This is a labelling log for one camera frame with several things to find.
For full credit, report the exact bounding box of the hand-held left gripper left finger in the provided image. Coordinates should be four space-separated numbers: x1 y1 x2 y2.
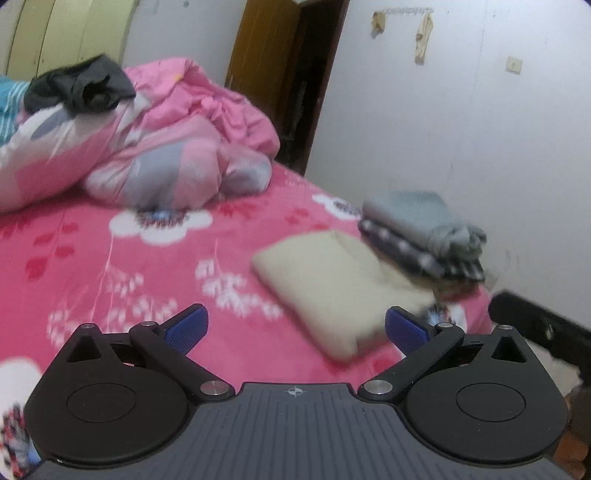
60 303 235 403

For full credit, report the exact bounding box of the beige zip hoodie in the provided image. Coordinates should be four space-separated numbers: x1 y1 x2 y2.
252 230 440 364

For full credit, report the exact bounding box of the pink white teal printed duvet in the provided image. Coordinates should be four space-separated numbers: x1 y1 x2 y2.
0 58 283 214

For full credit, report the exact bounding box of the pale yellow wardrobe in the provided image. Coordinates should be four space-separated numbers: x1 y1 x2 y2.
0 0 140 82

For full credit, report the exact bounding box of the pink floral blanket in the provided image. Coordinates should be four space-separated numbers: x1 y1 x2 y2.
0 161 496 480

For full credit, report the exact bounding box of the wall hook rail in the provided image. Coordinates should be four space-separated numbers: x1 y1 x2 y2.
373 6 435 17

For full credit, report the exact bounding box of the grey folded garment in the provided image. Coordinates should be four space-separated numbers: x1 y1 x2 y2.
362 190 489 260

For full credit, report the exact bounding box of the dark grey garment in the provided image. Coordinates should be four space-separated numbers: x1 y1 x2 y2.
23 54 138 114

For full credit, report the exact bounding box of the dark dotted folded garment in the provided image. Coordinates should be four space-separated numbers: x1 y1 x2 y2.
358 219 486 283

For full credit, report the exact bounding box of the brown wooden door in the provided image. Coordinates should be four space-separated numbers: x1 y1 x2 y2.
225 0 352 177

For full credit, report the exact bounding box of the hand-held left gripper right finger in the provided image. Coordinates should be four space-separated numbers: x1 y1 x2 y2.
358 306 532 403

